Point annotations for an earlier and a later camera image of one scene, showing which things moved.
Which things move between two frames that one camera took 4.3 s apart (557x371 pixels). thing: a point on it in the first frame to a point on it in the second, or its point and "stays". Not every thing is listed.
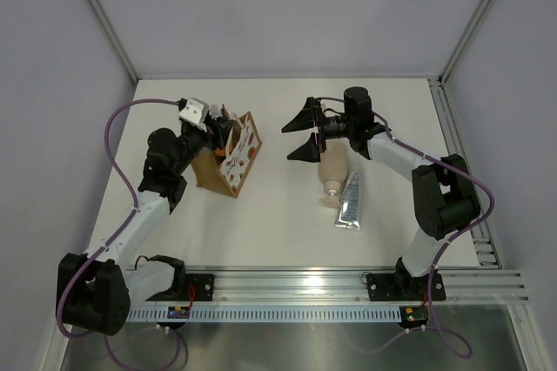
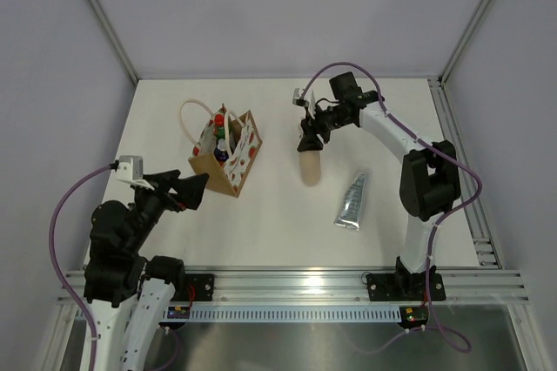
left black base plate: x=190 y=287 stays
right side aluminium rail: x=483 y=252 stays
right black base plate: x=394 y=286 stays
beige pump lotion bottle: x=332 y=168 to x=310 y=165
